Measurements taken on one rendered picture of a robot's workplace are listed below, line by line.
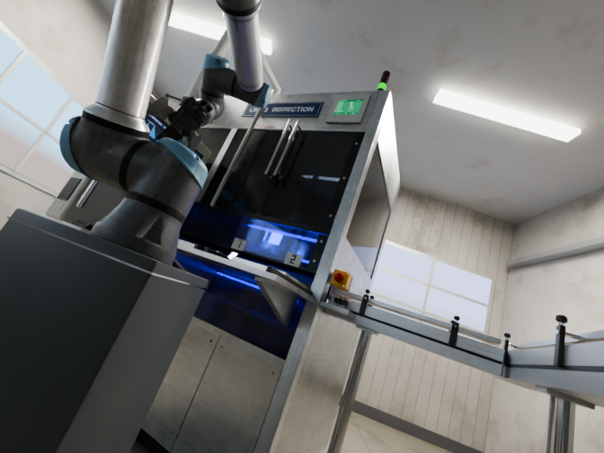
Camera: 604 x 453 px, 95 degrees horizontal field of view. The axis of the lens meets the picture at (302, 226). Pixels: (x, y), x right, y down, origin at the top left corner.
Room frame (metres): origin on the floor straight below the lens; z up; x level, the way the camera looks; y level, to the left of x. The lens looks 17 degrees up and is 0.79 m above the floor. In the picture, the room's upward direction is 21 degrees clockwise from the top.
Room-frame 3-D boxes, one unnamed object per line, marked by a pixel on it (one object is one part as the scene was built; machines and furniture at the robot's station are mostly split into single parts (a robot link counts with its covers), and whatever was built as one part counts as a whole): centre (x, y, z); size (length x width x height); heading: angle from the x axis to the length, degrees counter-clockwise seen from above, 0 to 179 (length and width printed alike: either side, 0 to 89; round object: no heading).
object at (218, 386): (2.16, 0.48, 0.44); 2.06 x 1.00 x 0.88; 61
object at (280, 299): (1.13, -0.01, 0.79); 0.34 x 0.03 x 0.13; 151
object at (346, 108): (1.32, 0.00, 1.96); 0.21 x 0.01 x 0.21; 61
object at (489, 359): (1.21, -0.57, 0.92); 0.69 x 0.15 x 0.16; 61
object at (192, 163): (0.56, 0.30, 0.96); 0.13 x 0.12 x 0.14; 92
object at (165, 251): (0.56, 0.29, 0.84); 0.15 x 0.15 x 0.10
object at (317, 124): (2.16, 0.48, 1.54); 2.06 x 1.00 x 1.11; 61
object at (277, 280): (1.26, 0.21, 0.87); 0.70 x 0.48 x 0.02; 61
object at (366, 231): (1.66, -0.42, 1.50); 0.85 x 0.01 x 0.59; 151
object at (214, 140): (1.85, 0.92, 1.50); 0.49 x 0.01 x 0.59; 61
